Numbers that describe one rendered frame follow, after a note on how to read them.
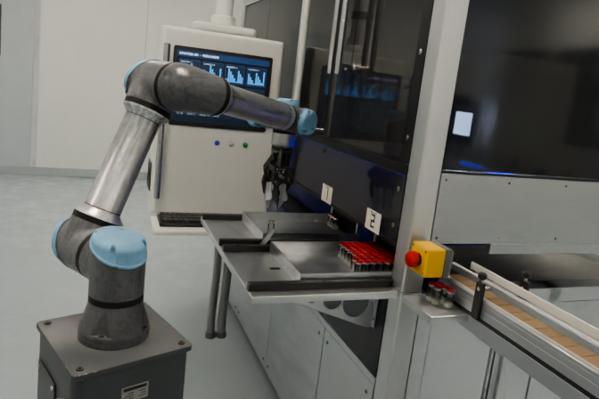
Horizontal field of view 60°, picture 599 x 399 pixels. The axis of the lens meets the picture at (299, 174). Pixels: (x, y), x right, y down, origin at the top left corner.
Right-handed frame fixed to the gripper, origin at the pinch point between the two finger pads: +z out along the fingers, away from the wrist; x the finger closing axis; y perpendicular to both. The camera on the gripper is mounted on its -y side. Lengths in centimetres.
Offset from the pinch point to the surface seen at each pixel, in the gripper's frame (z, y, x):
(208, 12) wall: -117, -505, 59
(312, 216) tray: 7.6, -14.7, 21.3
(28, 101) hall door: 15, -504, -133
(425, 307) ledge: 10, 60, 22
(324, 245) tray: 7.6, 19.2, 11.6
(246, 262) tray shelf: 10.5, 26.7, -14.8
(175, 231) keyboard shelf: 18.6, -27.6, -27.0
